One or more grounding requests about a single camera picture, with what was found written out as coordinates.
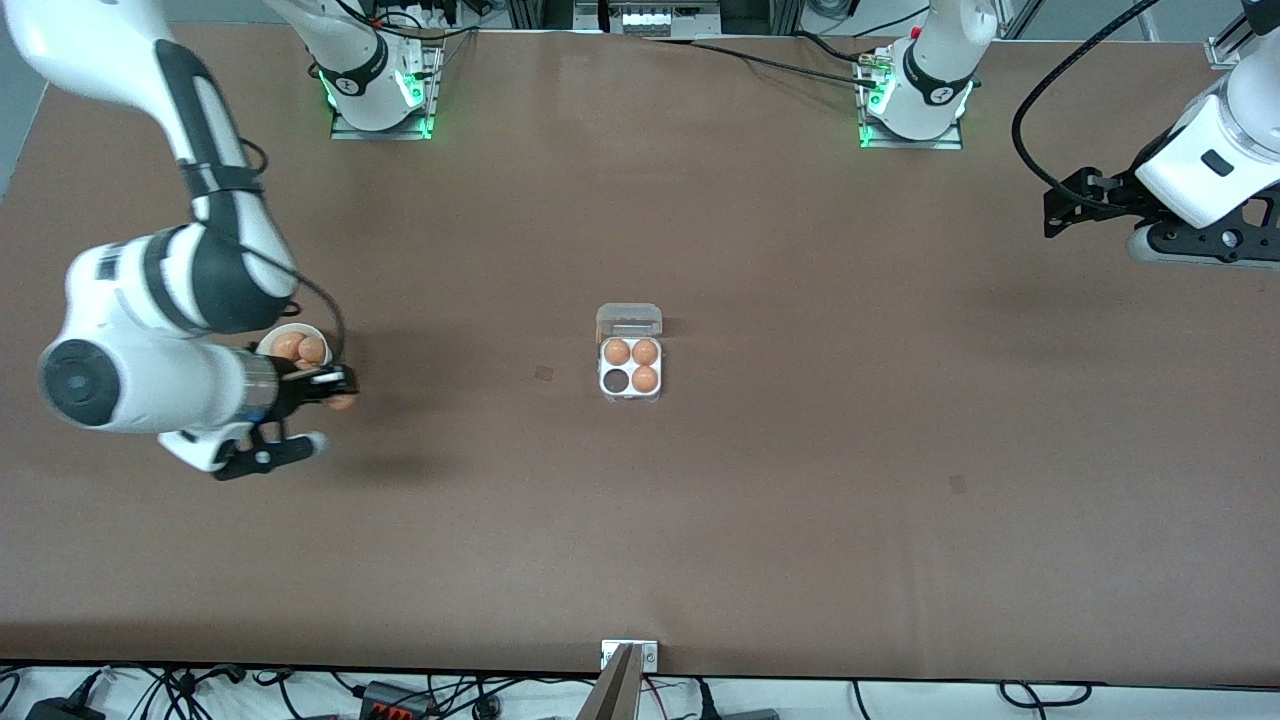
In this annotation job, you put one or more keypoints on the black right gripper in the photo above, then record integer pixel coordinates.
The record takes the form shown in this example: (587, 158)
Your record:
(291, 391)

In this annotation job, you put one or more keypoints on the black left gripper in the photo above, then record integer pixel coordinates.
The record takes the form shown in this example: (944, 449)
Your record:
(1112, 194)

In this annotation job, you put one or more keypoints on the brown egg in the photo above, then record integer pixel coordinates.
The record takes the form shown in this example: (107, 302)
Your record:
(617, 351)
(343, 403)
(312, 350)
(645, 378)
(645, 351)
(288, 348)

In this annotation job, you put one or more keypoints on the clear plastic egg carton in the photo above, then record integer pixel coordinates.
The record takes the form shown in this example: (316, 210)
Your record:
(630, 318)

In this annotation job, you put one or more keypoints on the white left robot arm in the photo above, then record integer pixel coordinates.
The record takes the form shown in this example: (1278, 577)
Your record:
(1200, 170)

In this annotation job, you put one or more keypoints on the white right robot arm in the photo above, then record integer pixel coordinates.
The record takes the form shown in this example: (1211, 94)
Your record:
(150, 385)

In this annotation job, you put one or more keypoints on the grey control box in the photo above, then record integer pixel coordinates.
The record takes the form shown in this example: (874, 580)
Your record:
(645, 18)

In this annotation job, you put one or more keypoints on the white round bowl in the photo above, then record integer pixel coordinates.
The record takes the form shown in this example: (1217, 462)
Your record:
(292, 326)

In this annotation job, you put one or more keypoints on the aluminium corner profile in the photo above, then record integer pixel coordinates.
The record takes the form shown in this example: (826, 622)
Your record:
(1225, 50)

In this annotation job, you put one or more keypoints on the black red power strip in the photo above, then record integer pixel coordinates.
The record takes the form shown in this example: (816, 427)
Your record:
(385, 700)

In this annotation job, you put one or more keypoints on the black power adapter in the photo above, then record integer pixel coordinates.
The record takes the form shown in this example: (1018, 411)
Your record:
(60, 712)

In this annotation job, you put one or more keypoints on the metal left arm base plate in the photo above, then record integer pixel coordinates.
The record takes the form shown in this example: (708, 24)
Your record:
(940, 143)

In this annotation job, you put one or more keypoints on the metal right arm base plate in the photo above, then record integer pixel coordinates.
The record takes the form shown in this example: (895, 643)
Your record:
(380, 133)

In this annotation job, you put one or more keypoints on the small metal bracket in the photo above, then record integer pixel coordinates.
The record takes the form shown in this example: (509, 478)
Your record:
(645, 655)

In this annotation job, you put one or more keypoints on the grey camera pole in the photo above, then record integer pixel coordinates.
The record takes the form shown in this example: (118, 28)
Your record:
(612, 695)

